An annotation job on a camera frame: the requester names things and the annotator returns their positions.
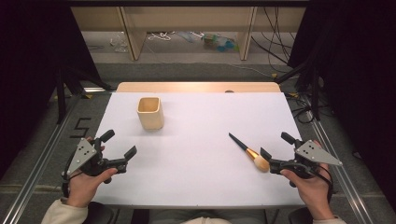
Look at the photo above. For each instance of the cream square cup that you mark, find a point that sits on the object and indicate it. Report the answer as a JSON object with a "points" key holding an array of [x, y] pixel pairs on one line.
{"points": [[152, 119]]}

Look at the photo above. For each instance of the person's right hand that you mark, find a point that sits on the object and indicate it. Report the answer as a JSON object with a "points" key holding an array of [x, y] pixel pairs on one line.
{"points": [[314, 193]]}

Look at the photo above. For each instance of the black metal stand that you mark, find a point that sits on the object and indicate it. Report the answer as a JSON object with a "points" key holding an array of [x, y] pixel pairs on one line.
{"points": [[61, 99], [316, 93]]}

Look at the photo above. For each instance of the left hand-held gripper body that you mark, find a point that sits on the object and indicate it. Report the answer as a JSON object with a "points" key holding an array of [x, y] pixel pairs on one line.
{"points": [[81, 154]]}

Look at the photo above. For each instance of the person's lap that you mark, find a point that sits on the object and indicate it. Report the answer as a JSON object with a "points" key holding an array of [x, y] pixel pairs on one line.
{"points": [[174, 216]]}

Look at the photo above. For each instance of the colourful plastic bag pile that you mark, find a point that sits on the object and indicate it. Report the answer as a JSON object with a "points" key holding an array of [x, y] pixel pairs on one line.
{"points": [[219, 42]]}

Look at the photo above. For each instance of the white table mat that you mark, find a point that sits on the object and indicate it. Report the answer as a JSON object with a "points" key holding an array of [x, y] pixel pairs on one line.
{"points": [[199, 140]]}

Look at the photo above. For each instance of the clear plastic bag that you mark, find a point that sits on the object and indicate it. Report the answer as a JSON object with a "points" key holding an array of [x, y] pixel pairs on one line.
{"points": [[120, 43]]}

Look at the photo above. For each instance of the beige wooden desk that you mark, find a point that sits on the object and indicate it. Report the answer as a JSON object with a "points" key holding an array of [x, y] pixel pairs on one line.
{"points": [[186, 18]]}

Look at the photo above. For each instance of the black curtain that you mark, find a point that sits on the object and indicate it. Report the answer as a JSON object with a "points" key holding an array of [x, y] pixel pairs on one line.
{"points": [[28, 62], [358, 62]]}

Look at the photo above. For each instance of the black gold makeup brush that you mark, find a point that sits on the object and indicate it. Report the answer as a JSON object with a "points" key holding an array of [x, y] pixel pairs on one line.
{"points": [[252, 153]]}

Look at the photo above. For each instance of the person's left hand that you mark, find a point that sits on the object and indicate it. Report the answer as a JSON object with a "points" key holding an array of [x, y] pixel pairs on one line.
{"points": [[85, 188]]}

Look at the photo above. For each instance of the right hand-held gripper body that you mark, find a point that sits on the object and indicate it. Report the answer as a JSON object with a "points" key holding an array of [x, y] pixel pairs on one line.
{"points": [[314, 154]]}

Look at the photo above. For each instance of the black chair armrest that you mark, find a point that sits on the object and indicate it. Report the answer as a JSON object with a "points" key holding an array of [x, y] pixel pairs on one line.
{"points": [[101, 215], [299, 217]]}

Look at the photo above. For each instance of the silver metal floor rail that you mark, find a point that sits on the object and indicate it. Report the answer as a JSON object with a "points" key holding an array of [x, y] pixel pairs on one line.
{"points": [[353, 193], [31, 177]]}

